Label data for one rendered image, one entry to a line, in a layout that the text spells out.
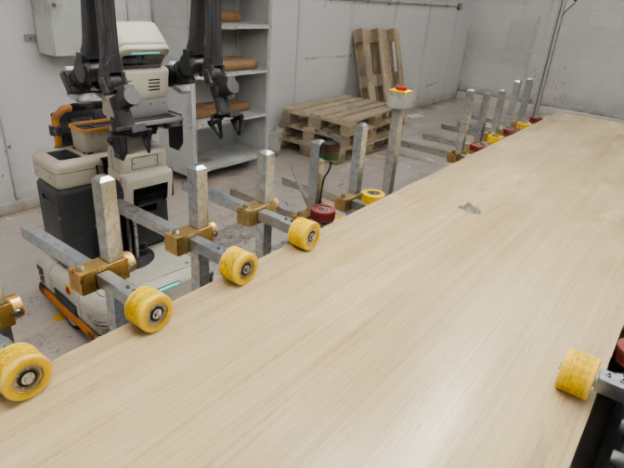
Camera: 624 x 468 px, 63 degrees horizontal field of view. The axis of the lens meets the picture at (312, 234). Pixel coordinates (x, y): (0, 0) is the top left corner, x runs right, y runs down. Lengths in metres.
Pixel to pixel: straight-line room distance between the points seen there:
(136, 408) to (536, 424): 0.67
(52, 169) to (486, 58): 8.06
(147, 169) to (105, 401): 1.47
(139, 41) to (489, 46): 7.90
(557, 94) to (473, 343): 8.25
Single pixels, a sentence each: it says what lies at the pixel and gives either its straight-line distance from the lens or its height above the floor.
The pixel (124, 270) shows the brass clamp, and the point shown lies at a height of 0.94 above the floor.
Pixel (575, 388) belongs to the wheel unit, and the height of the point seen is 0.94.
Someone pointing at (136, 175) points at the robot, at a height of 0.80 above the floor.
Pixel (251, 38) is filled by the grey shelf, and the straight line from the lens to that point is 4.86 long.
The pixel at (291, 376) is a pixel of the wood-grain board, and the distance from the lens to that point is 0.96.
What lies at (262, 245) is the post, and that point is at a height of 0.83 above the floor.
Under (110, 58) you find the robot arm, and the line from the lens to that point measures 1.86.
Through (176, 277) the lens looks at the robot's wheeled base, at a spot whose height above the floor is 0.27.
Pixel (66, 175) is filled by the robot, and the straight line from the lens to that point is 2.42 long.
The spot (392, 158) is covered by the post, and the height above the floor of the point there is 0.95.
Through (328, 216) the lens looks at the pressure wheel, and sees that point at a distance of 1.62.
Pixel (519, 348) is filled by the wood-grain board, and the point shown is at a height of 0.90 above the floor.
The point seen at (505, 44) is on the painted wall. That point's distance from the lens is 9.44.
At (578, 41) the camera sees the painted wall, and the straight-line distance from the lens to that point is 9.16.
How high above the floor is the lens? 1.54
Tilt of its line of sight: 25 degrees down
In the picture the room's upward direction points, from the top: 4 degrees clockwise
